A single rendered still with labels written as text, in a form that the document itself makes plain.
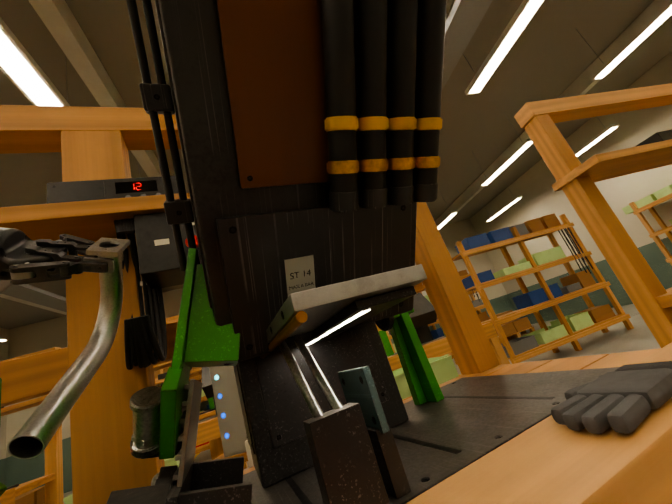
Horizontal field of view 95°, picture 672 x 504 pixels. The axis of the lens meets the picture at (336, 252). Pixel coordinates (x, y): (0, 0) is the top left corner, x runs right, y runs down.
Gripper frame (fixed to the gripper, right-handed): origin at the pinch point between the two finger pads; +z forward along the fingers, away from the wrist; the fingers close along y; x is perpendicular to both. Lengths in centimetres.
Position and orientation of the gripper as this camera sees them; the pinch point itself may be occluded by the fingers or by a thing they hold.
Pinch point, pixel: (104, 260)
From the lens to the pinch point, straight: 59.9
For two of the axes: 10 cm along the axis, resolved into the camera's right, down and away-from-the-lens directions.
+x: -2.0, 9.2, 3.5
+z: 9.5, 0.9, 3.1
